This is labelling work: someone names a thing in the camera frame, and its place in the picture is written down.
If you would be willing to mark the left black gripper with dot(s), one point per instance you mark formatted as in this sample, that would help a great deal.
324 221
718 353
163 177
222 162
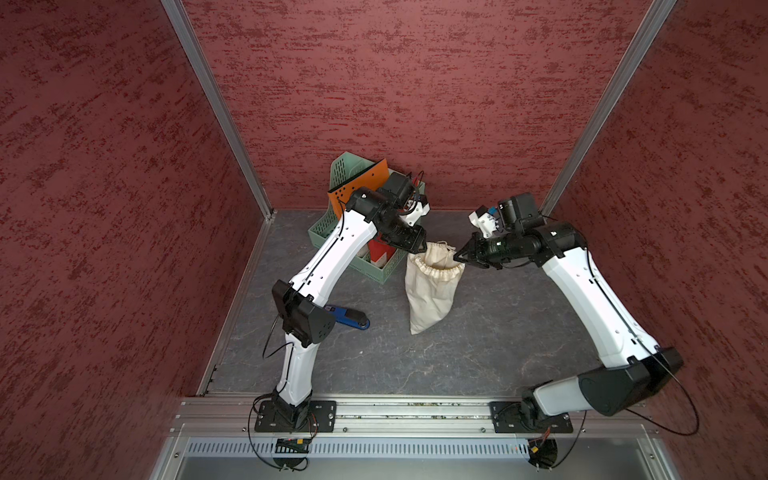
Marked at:
416 235

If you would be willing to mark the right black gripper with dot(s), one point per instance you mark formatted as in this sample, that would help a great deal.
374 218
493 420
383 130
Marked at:
477 254

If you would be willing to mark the beige drawstring cloth bag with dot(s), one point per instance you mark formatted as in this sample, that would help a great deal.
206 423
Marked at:
431 281

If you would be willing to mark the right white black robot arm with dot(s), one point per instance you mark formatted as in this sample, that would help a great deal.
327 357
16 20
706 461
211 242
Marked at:
633 366

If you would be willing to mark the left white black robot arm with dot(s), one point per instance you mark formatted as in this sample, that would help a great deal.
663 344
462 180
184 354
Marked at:
300 302

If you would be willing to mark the red folder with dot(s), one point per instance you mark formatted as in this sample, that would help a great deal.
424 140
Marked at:
380 253

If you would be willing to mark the orange folder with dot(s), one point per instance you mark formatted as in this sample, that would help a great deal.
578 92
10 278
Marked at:
349 174

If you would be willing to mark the blue black stapler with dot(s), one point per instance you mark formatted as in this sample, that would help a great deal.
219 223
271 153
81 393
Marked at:
349 317

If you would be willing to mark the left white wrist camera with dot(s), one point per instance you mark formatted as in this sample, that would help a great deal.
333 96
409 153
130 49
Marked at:
419 209

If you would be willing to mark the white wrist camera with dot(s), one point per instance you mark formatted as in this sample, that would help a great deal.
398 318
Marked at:
419 209
485 219

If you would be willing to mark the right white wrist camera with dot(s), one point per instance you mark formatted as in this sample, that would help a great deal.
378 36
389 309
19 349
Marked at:
485 219

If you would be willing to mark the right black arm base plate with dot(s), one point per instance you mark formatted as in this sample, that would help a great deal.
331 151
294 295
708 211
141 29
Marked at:
520 418

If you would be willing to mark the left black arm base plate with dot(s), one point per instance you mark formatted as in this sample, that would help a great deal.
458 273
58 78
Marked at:
311 416

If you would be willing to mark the right aluminium corner post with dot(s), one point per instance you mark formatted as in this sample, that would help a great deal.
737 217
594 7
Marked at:
643 38

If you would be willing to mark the aluminium corner post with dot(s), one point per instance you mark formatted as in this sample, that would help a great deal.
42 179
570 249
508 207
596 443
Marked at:
643 38
182 26

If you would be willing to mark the left aluminium corner post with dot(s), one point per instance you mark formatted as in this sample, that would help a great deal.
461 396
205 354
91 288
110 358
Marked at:
182 26

